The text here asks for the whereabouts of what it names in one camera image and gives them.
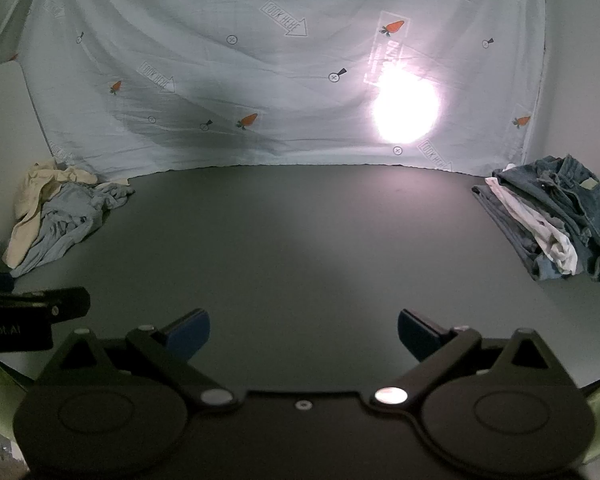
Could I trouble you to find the cream garment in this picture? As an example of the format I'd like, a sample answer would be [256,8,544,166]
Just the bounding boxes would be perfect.
[2,159,131,270]

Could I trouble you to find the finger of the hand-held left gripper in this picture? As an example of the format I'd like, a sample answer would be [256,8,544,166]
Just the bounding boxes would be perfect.
[0,286,91,322]

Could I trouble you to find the white garment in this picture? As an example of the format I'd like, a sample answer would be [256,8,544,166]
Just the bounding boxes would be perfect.
[484,176,579,276]

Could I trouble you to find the faded blue denim garment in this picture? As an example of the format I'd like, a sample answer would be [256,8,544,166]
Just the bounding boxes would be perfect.
[471,184,587,282]

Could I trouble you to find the dark blue jeans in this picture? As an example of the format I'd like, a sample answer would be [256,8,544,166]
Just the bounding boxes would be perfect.
[492,155,600,282]

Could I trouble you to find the carrot printed pale backdrop sheet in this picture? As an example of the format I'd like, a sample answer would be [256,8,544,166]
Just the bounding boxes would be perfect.
[0,0,547,184]

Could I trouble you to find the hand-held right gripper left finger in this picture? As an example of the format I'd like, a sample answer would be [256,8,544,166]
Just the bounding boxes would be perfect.
[32,309,241,413]

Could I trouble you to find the light blue garment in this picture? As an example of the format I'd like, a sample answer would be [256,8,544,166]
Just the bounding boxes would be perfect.
[10,180,137,279]

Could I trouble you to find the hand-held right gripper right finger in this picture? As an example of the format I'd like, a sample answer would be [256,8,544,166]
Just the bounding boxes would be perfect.
[367,309,578,416]

